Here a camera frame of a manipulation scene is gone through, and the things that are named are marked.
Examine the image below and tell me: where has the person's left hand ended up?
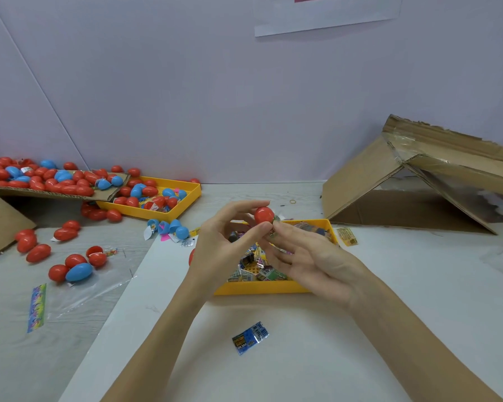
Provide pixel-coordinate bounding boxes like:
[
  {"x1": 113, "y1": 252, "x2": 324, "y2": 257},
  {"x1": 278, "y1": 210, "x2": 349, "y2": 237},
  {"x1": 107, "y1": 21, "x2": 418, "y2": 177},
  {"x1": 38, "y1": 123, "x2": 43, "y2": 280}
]
[{"x1": 184, "y1": 200, "x2": 274, "y2": 302}]

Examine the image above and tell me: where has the person's right hand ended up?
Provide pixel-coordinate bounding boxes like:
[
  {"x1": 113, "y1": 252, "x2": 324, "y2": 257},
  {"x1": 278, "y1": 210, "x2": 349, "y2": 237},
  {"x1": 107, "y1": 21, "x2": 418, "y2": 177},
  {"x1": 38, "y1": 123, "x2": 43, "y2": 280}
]
[{"x1": 264, "y1": 220, "x2": 378, "y2": 310}]

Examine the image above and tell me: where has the yellow label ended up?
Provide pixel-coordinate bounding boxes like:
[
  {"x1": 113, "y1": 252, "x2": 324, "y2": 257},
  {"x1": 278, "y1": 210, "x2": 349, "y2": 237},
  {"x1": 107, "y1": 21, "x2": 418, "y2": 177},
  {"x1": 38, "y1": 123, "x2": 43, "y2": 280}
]
[{"x1": 337, "y1": 227, "x2": 359, "y2": 248}]

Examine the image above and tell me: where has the single red plastic egg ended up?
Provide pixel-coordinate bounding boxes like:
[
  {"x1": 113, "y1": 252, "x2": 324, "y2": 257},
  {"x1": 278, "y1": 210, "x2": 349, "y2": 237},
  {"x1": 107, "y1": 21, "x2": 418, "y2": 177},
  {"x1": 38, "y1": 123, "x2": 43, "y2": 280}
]
[{"x1": 254, "y1": 207, "x2": 276, "y2": 226}]

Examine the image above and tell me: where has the blue packet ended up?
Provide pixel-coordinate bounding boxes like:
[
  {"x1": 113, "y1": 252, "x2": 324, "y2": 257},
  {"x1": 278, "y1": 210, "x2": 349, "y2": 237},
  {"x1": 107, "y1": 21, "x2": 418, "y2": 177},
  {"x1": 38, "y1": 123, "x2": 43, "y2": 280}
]
[{"x1": 230, "y1": 321, "x2": 270, "y2": 357}]

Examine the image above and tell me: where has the pile of plastic eggs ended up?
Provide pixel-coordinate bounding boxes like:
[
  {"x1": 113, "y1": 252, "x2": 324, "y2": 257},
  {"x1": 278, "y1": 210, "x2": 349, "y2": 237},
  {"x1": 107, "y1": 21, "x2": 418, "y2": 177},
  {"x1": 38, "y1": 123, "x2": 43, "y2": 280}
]
[{"x1": 0, "y1": 156, "x2": 201, "y2": 285}]

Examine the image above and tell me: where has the person's left forearm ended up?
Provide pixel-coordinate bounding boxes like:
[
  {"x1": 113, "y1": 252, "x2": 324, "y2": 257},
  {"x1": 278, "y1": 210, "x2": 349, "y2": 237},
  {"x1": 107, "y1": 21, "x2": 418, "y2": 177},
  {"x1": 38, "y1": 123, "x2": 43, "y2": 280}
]
[{"x1": 101, "y1": 284, "x2": 215, "y2": 402}]

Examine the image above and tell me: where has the yellow plastic tray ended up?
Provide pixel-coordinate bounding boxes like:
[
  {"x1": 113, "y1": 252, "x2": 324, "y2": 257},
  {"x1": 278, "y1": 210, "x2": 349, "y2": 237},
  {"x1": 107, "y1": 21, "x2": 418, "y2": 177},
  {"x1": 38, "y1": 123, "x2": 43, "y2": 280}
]
[{"x1": 188, "y1": 217, "x2": 340, "y2": 296}]

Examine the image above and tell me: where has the yellow tray under eggs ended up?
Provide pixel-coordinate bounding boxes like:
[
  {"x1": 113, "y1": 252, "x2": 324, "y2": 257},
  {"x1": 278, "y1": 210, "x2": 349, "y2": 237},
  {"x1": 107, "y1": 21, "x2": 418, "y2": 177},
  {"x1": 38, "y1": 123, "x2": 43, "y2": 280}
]
[{"x1": 96, "y1": 177, "x2": 203, "y2": 223}]

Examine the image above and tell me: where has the torn flattened cardboard box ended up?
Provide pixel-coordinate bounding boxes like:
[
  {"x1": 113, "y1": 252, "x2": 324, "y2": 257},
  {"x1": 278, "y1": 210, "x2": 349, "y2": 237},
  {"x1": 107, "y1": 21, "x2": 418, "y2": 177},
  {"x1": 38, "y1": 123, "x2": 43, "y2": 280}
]
[{"x1": 321, "y1": 114, "x2": 503, "y2": 235}]

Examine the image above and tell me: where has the clear bag with coloured label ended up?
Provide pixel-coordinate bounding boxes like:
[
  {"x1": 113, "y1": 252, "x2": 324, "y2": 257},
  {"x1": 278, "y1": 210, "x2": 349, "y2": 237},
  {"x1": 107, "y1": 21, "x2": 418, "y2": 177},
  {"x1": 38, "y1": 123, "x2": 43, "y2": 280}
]
[{"x1": 27, "y1": 264, "x2": 131, "y2": 333}]

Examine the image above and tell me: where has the brown cardboard sheet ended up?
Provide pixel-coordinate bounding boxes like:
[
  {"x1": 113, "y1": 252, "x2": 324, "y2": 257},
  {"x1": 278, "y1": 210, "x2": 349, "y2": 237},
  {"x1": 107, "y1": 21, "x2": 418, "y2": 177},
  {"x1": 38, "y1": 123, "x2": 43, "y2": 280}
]
[{"x1": 0, "y1": 185, "x2": 131, "y2": 203}]

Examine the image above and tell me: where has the white paper sign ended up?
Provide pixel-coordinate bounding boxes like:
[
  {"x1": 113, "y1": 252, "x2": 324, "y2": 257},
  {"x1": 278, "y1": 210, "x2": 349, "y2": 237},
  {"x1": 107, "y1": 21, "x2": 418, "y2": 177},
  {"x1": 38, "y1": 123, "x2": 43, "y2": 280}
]
[{"x1": 253, "y1": 0, "x2": 404, "y2": 39}]

